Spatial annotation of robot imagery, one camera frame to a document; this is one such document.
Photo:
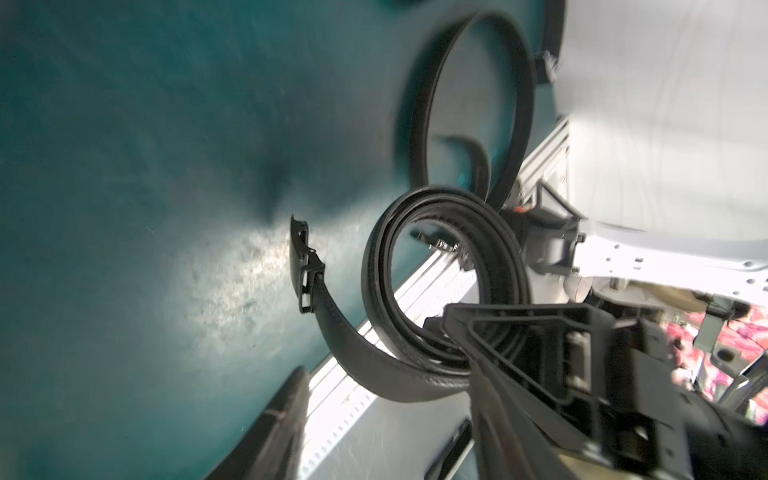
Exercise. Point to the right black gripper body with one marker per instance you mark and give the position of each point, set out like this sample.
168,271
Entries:
613,384

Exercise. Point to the dark green table mat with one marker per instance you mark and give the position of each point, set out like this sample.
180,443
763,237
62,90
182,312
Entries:
153,155

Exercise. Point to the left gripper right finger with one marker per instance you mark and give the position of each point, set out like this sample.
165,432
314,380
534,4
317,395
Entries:
516,435

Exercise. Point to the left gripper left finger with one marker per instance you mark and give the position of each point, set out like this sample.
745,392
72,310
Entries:
272,445

